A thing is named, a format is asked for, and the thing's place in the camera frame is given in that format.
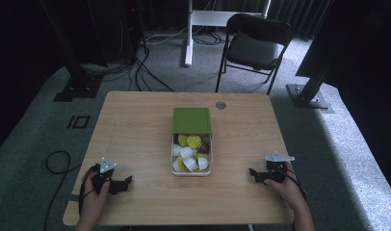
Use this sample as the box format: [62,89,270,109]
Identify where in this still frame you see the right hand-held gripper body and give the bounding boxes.
[260,151,296,185]

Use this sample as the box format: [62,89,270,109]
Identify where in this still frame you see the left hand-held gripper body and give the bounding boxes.
[91,157,127,195]

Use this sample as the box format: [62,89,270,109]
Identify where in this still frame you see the person's left hand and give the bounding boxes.
[82,170,112,211]

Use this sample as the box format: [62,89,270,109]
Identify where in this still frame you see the person's right hand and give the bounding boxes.
[263,161,303,211]

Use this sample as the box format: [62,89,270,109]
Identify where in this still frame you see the clear box of capsules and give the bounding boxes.
[169,133,214,177]

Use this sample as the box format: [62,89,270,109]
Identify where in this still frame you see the pile of coffee capsules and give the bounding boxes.
[171,133,212,173]

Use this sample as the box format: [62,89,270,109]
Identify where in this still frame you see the green box lid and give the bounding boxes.
[171,107,213,136]

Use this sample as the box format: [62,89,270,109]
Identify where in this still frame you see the black metal stand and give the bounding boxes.
[39,0,109,103]
[285,0,335,115]

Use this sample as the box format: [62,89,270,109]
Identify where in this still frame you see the black folding chair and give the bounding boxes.
[215,13,294,96]

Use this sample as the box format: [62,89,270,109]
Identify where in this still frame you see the dark curtain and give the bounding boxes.
[267,0,333,40]

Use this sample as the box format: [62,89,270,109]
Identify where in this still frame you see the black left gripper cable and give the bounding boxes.
[77,163,102,217]

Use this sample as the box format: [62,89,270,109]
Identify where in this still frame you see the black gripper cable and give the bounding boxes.
[77,163,102,217]
[275,167,307,201]

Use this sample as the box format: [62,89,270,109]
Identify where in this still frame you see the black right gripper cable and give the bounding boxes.
[275,167,307,201]

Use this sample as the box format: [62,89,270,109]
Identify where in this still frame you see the bundle of black floor cables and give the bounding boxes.
[81,46,176,93]

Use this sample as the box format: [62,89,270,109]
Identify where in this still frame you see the white floor cable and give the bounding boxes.
[144,26,189,46]

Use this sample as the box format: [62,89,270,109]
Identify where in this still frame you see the white desk frame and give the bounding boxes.
[183,0,273,67]

